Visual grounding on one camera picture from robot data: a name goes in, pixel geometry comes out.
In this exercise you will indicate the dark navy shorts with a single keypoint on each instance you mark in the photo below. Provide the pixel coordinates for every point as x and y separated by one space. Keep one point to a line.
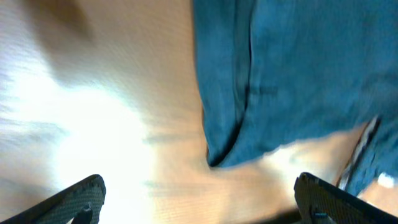
273 72

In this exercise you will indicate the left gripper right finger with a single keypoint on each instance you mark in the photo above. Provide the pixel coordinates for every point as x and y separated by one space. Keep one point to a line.
320 202

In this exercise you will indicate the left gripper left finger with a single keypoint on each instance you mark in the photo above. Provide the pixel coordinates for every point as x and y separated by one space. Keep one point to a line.
79 203

